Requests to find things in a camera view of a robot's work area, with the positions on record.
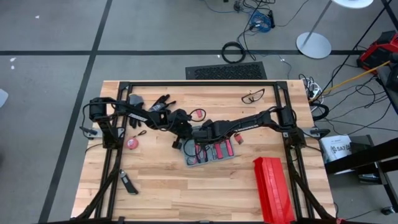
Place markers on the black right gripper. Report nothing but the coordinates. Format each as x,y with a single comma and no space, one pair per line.
206,133

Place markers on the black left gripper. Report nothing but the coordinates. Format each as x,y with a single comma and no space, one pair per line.
183,124

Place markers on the grey plastic tool case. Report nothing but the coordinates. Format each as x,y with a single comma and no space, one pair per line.
209,161

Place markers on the pink screwdriver bit holder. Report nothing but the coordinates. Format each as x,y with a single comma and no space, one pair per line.
238,138

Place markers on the small pink tape measure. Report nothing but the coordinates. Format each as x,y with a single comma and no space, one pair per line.
132,143

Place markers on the red plastic bin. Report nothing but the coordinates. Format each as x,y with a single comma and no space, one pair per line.
273,189

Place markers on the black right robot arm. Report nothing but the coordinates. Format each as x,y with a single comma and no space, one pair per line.
248,123

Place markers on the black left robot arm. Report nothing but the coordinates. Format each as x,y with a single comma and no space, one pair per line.
155,118

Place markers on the red black tool box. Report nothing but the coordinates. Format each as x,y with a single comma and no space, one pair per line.
377,51

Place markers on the grey work glove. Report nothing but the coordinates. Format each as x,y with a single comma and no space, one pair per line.
136,99

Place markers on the clear safety glasses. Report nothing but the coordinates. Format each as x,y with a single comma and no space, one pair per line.
248,98

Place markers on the black utility knife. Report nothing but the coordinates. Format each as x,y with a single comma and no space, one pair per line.
127,182

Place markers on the white power strip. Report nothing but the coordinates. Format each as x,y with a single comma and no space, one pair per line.
314,90

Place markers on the white cardboard box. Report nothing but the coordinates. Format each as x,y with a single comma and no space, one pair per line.
337,147

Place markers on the black power strip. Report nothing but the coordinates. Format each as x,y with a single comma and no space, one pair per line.
271,18

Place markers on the black shelf rack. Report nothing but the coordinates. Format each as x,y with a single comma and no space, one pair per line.
367,157

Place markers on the thin black stand pole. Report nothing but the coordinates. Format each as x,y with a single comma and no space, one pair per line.
357,48

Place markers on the pale grey round object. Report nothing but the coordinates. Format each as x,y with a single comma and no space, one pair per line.
2,98

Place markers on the small black floor object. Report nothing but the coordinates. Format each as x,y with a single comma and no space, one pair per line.
388,210

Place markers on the black aluminium table frame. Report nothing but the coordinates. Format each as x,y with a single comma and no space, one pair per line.
202,83

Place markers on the white round pedestal table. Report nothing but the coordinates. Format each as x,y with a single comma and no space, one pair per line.
313,45

